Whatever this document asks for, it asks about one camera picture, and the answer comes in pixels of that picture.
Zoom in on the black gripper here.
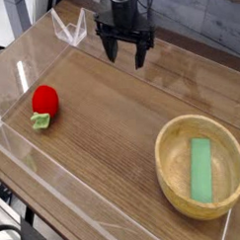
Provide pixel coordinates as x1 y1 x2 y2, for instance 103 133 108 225
94 0 155 69

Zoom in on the green rectangular block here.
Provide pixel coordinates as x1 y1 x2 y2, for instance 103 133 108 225
191 138 212 203

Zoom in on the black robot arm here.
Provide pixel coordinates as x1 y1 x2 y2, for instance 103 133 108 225
94 0 155 69

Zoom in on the brown wooden bowl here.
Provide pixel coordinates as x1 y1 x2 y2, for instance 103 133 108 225
154 114 240 220

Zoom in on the red plush strawberry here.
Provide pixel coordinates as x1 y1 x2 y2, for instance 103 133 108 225
31 85 59 129

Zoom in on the black cable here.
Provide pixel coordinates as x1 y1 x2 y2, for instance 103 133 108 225
134 0 155 27

